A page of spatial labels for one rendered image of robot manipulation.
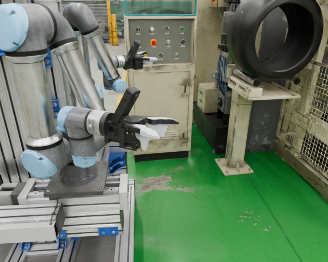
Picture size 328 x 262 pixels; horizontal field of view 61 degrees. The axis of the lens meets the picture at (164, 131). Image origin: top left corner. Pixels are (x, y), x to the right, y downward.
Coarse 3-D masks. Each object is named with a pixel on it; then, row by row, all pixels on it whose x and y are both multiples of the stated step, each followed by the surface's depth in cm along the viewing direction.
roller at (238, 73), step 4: (236, 68) 205; (236, 72) 199; (240, 72) 195; (244, 72) 193; (240, 76) 194; (244, 76) 187; (248, 76) 183; (252, 76) 182; (248, 80) 181; (252, 80) 177; (256, 80) 175; (252, 84) 178; (256, 84) 175
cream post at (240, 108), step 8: (256, 40) 201; (256, 48) 204; (232, 96) 229; (240, 96) 218; (232, 104) 230; (240, 104) 221; (248, 104) 223; (232, 112) 231; (240, 112) 224; (248, 112) 226; (232, 120) 232; (240, 120) 227; (248, 120) 229; (232, 128) 233; (240, 128) 231; (232, 136) 235; (240, 136) 234; (232, 144) 237; (240, 144) 237; (232, 152) 239; (240, 152) 241; (232, 160) 243; (240, 160) 244
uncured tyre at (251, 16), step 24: (264, 0) 157; (288, 0) 156; (312, 0) 160; (240, 24) 164; (288, 24) 192; (312, 24) 178; (240, 48) 167; (288, 48) 196; (312, 48) 171; (264, 72) 173; (288, 72) 175
